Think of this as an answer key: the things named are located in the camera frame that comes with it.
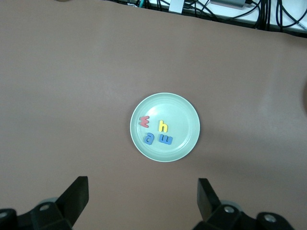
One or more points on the yellow foam lowercase h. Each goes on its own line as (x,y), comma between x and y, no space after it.
(163,126)

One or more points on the blue foam lowercase e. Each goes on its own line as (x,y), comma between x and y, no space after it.
(149,139)

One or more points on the red foam lowercase w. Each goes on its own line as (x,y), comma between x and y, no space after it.
(144,121)

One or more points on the grey power adapter box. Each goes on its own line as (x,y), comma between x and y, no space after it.
(230,3)

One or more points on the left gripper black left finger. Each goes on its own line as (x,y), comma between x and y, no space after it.
(76,196)

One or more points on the blue foam lowercase m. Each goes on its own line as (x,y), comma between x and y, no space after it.
(166,139)

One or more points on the green plate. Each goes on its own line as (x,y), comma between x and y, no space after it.
(177,112)

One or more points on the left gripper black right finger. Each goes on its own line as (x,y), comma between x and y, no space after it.
(206,198)

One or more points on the brown table cover sheet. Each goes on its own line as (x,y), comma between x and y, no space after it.
(72,72)

